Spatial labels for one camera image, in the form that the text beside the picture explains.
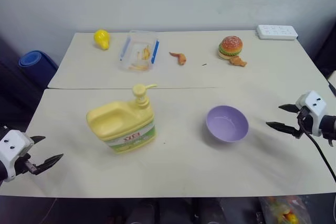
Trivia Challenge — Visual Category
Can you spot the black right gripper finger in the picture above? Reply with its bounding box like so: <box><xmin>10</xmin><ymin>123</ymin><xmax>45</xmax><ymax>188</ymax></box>
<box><xmin>278</xmin><ymin>103</ymin><xmax>300</xmax><ymax>114</ymax></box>
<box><xmin>265</xmin><ymin>121</ymin><xmax>302</xmax><ymax>139</ymax></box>

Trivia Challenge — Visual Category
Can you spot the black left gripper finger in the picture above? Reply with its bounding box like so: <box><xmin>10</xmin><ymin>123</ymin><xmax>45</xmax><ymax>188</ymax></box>
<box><xmin>30</xmin><ymin>135</ymin><xmax>46</xmax><ymax>145</ymax></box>
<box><xmin>35</xmin><ymin>153</ymin><xmax>64</xmax><ymax>175</ymax></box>

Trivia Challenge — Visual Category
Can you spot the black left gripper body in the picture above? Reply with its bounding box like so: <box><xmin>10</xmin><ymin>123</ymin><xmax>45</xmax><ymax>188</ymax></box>
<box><xmin>13</xmin><ymin>154</ymin><xmax>38</xmax><ymax>176</ymax></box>

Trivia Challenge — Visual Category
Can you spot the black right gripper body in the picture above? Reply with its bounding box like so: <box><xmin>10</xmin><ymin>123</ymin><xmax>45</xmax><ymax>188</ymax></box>
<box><xmin>296</xmin><ymin>105</ymin><xmax>313</xmax><ymax>139</ymax></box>

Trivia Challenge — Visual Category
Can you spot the purple plastic bowl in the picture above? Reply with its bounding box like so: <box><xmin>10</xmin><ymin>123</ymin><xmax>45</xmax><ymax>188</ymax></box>
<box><xmin>205</xmin><ymin>105</ymin><xmax>249</xmax><ymax>144</ymax></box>

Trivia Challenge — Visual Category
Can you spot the yellow detergent pump bottle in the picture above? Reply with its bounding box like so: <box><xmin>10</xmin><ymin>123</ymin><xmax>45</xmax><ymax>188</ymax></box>
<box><xmin>86</xmin><ymin>83</ymin><xmax>158</xmax><ymax>155</ymax></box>

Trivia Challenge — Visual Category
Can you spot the toy chicken nugget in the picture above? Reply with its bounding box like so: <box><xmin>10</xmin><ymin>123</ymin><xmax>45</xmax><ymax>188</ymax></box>
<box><xmin>229</xmin><ymin>56</ymin><xmax>248</xmax><ymax>68</ymax></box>

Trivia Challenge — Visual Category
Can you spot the blue rolled mat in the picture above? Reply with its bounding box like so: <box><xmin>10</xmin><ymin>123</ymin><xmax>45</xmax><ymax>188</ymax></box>
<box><xmin>18</xmin><ymin>50</ymin><xmax>59</xmax><ymax>88</ymax></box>

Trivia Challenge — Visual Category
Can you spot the white power strip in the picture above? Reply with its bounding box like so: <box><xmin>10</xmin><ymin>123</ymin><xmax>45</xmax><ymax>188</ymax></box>
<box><xmin>256</xmin><ymin>24</ymin><xmax>299</xmax><ymax>41</ymax></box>

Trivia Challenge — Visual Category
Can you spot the clear bag of colourful toys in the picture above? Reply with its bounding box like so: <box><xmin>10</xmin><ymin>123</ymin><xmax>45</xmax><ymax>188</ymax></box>
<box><xmin>258</xmin><ymin>195</ymin><xmax>313</xmax><ymax>224</ymax></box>

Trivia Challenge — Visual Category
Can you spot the toy hamburger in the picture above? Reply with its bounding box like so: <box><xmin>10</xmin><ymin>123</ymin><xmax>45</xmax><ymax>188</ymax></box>
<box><xmin>217</xmin><ymin>36</ymin><xmax>243</xmax><ymax>60</ymax></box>

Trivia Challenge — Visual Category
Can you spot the yellow toy pear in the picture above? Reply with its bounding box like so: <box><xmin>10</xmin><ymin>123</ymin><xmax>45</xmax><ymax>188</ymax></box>
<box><xmin>93</xmin><ymin>29</ymin><xmax>110</xmax><ymax>51</ymax></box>

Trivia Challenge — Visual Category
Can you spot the toy chicken wing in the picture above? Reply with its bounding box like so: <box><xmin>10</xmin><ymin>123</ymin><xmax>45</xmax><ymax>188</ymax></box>
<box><xmin>169</xmin><ymin>51</ymin><xmax>187</xmax><ymax>66</ymax></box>

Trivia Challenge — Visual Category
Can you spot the clear container with blue clips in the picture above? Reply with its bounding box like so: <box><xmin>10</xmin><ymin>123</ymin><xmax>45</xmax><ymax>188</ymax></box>
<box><xmin>117</xmin><ymin>29</ymin><xmax>160</xmax><ymax>73</ymax></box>

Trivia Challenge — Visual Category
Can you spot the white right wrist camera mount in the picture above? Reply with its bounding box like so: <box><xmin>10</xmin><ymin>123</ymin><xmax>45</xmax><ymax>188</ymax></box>
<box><xmin>295</xmin><ymin>90</ymin><xmax>329</xmax><ymax>137</ymax></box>

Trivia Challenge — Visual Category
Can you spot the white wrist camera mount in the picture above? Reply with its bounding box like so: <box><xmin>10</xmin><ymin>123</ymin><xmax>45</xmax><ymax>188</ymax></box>
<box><xmin>0</xmin><ymin>129</ymin><xmax>35</xmax><ymax>183</ymax></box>
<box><xmin>295</xmin><ymin>90</ymin><xmax>329</xmax><ymax>137</ymax></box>

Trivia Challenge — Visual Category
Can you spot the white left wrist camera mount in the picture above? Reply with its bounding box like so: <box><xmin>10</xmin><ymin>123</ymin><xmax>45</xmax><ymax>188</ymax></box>
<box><xmin>0</xmin><ymin>129</ymin><xmax>35</xmax><ymax>183</ymax></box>

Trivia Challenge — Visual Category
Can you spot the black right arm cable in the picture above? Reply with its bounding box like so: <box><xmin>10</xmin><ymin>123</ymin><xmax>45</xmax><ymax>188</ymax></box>
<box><xmin>299</xmin><ymin>108</ymin><xmax>336</xmax><ymax>183</ymax></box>

